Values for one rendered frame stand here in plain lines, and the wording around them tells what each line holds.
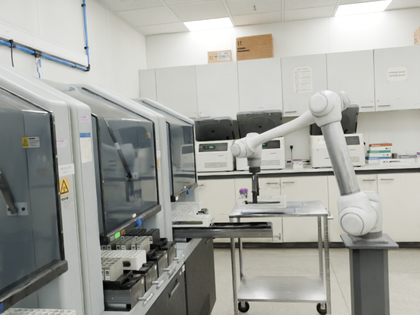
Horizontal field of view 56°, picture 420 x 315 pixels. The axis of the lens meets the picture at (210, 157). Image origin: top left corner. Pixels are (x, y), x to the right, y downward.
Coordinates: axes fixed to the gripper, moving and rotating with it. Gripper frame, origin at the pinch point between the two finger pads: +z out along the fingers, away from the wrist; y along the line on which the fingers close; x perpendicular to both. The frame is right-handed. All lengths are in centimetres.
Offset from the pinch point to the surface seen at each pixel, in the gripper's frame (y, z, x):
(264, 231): -39.5, 11.6, -8.9
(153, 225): -69, 2, 42
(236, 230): -40.4, 11.1, 5.8
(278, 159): 197, -11, 0
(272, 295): -1, 63, -8
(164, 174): -53, -22, 41
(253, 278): 28, 63, 9
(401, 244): 209, 87, -126
